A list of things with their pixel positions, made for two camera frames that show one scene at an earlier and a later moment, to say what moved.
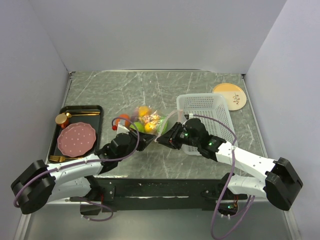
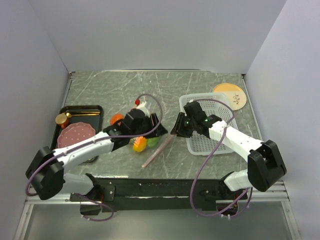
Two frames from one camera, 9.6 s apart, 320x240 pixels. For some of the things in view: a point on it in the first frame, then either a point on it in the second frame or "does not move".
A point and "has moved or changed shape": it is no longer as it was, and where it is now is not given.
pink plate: x=76 y=139 does not move
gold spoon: x=69 y=115 does not move
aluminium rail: x=24 y=220 does not move
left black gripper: x=146 y=139 -> x=154 y=119
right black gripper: x=171 y=138 -> x=178 y=128
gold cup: x=62 y=120 does not move
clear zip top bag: x=146 y=119 has moved or changed shape
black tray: x=95 y=121 does not move
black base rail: x=165 y=193 does not move
